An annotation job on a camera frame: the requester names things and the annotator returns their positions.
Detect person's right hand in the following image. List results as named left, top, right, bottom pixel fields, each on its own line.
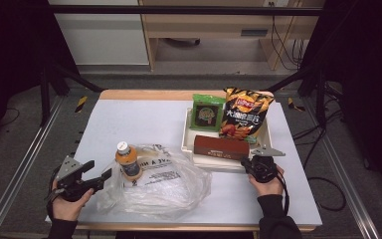
left=248, top=165, right=286, bottom=197

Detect green snack packet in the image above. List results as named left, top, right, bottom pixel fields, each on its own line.
left=189, top=93, right=227, bottom=132

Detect white plastic tray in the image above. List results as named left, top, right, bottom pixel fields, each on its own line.
left=181, top=107, right=275, bottom=173

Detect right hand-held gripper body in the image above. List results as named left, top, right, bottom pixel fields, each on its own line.
left=249, top=145, right=287, bottom=183

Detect person's left hand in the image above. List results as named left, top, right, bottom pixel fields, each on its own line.
left=51, top=187, right=96, bottom=222

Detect black metal stand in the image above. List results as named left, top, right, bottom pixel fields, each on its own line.
left=265, top=64, right=327, bottom=127
left=39, top=63, right=105, bottom=127

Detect dark red snack packet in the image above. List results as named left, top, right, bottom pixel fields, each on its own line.
left=193, top=133, right=251, bottom=161

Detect dark object under desk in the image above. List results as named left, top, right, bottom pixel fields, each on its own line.
left=163, top=38, right=202, bottom=47

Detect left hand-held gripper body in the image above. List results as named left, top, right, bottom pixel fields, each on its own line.
left=57, top=155, right=96, bottom=203

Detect wooden desk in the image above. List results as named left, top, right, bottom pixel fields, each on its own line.
left=138, top=0, right=326, bottom=72

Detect black curtain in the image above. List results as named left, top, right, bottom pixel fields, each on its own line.
left=299, top=0, right=382, bottom=200
left=0, top=0, right=78, bottom=150

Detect clear plastic bag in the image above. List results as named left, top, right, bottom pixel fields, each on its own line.
left=95, top=142, right=213, bottom=221

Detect black and yellow chips bag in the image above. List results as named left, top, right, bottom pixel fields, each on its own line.
left=218, top=87, right=276, bottom=144

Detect black floor cables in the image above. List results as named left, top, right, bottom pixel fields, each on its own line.
left=291, top=83, right=344, bottom=170

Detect yellow and black tape strip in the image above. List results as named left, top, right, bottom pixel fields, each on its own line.
left=286, top=97, right=306, bottom=113
left=75, top=95, right=89, bottom=114

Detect orange juice bottle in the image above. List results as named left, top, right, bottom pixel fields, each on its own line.
left=114, top=140, right=143, bottom=182

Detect aluminium rail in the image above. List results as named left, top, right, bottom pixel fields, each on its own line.
left=0, top=96, right=67, bottom=239
left=302, top=99, right=381, bottom=239

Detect black horizontal bar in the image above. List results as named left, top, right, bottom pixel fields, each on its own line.
left=48, top=4, right=324, bottom=17

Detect white cabinet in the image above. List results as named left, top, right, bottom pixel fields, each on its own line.
left=48, top=0, right=150, bottom=67

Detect black cables under desk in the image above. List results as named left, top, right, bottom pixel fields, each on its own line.
left=270, top=1, right=307, bottom=72

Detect right hand-held gripper black cable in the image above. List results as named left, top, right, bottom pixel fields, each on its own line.
left=277, top=172, right=347, bottom=217

